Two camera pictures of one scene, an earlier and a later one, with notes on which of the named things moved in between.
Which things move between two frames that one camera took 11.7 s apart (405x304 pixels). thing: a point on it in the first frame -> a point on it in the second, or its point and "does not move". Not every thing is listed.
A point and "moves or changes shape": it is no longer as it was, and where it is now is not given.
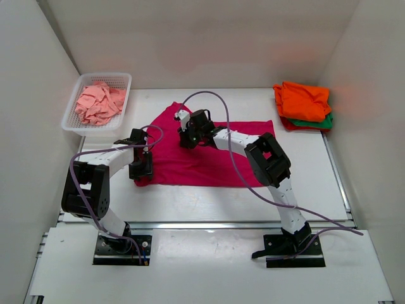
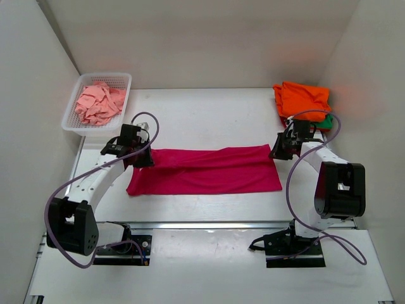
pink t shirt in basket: [98, 102] does not move
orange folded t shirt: [302, 102] does not move
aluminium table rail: [215, 226] does not move
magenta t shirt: [208, 165] moves or changes shape
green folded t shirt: [328, 123] does not move
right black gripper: [185, 142] -> [276, 152]
